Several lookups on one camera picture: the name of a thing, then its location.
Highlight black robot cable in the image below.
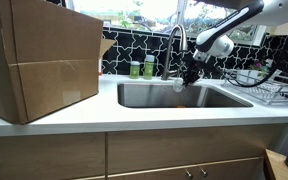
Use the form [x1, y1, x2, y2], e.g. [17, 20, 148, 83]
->
[222, 14, 288, 88]

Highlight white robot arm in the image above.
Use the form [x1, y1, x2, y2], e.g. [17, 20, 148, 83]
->
[183, 0, 288, 85]

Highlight silver cabinet knob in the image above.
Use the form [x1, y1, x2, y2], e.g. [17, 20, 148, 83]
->
[186, 169, 193, 180]
[200, 168, 208, 177]

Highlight stainless steel sink basin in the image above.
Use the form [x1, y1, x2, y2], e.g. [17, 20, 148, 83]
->
[117, 82, 252, 108]

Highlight wooden cabinet doors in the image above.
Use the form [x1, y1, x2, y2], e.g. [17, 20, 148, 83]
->
[0, 125, 282, 180]

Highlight right silver cabinet knob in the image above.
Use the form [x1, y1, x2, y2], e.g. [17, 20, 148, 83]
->
[200, 168, 208, 177]

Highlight large cardboard box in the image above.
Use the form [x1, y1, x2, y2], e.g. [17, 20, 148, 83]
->
[0, 0, 103, 124]

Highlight tall green soap bottle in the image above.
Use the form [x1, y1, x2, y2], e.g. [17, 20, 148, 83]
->
[143, 55, 155, 80]

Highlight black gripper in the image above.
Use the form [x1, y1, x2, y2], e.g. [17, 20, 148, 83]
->
[183, 61, 204, 84]

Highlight brushed steel gooseneck faucet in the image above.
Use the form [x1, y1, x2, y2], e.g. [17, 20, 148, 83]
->
[160, 23, 188, 81]

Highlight small clear plastic lunch box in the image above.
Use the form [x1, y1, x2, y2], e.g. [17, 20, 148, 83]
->
[173, 78, 184, 93]

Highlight short green soap bottle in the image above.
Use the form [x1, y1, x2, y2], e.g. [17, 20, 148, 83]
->
[130, 61, 140, 79]

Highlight steel wire dish rack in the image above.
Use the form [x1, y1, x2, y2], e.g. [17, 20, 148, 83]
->
[224, 69, 288, 105]

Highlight left silver cabinet knob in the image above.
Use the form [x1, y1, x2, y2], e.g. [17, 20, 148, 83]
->
[186, 169, 193, 180]

